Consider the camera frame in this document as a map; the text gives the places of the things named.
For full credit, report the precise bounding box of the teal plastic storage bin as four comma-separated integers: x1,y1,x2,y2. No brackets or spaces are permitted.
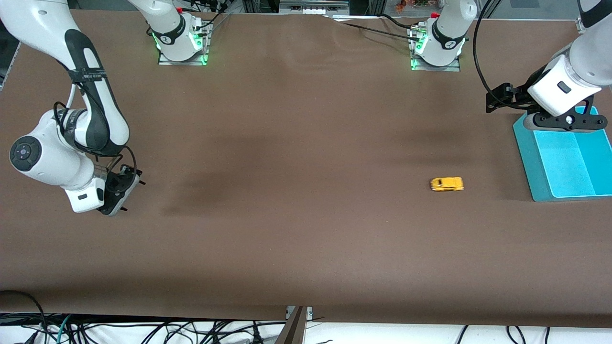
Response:
513,106,612,202

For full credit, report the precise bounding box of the black looped floor cable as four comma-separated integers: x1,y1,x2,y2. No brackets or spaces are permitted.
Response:
0,290,47,344

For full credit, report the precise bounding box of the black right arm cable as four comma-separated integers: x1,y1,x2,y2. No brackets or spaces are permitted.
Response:
53,81,140,194

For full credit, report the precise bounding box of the brown table cover sheet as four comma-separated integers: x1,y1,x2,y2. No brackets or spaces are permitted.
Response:
0,9,612,328

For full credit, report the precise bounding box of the yellow beetle toy car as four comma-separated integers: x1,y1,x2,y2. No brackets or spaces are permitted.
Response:
430,176,465,193

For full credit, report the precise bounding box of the long black table cable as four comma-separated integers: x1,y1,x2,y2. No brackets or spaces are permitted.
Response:
328,17,421,38

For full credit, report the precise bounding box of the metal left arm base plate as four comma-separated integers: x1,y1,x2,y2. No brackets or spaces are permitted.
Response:
410,26,461,72

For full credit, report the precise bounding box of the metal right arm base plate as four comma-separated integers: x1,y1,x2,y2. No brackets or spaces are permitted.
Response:
158,21,210,66

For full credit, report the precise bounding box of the teal floor cable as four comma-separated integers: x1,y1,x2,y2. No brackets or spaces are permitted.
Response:
56,314,73,344

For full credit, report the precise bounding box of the metal table frame beam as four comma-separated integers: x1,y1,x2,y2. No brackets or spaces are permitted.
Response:
274,306,314,344

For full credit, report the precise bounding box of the white power strip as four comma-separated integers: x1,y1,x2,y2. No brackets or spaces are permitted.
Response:
279,0,350,15

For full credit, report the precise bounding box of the short black table cable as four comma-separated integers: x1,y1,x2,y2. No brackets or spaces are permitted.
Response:
380,13,421,30

